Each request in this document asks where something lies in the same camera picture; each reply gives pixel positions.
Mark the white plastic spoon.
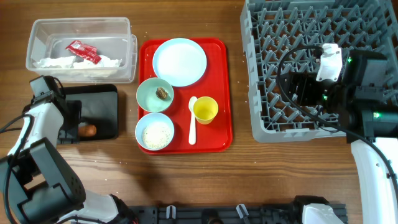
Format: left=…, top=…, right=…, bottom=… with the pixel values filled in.
left=188, top=96, right=197, bottom=145

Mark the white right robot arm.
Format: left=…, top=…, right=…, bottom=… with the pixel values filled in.
left=276, top=44, right=397, bottom=223

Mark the light green bowl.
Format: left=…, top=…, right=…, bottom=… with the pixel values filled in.
left=136, top=78, right=174, bottom=113

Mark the brown food scrap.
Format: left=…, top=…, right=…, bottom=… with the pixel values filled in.
left=155, top=87, right=169, bottom=100

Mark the yellow plastic cup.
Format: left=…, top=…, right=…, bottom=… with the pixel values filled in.
left=193, top=96, right=219, bottom=124

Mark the red plastic serving tray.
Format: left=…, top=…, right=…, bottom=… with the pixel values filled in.
left=139, top=38, right=233, bottom=155

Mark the orange carrot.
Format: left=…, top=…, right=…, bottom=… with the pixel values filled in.
left=78, top=124, right=97, bottom=138

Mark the grey plastic dishwasher rack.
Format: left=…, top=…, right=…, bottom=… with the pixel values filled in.
left=240, top=0, right=397, bottom=143

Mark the red snack wrapper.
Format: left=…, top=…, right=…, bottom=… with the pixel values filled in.
left=65, top=40, right=101, bottom=64

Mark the black waste tray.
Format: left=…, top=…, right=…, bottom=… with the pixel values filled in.
left=57, top=84, right=119, bottom=144

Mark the white paper napkin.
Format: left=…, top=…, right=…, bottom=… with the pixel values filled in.
left=33, top=55, right=123, bottom=77

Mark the light blue round plate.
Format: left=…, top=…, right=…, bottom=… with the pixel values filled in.
left=152, top=38, right=208, bottom=87

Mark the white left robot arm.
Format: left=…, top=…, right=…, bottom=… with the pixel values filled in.
left=1, top=76, right=139, bottom=223

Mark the white rice pile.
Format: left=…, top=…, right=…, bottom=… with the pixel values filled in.
left=142, top=121, right=172, bottom=149

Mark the clear plastic waste bin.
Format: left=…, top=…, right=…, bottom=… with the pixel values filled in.
left=25, top=17, right=137, bottom=83

